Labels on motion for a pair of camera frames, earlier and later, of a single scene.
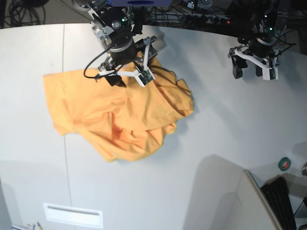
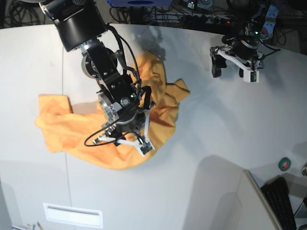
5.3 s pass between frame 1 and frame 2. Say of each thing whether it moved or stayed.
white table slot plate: stayed
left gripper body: moved
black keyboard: stayed
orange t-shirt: moved
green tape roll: stayed
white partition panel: stayed
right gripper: moved
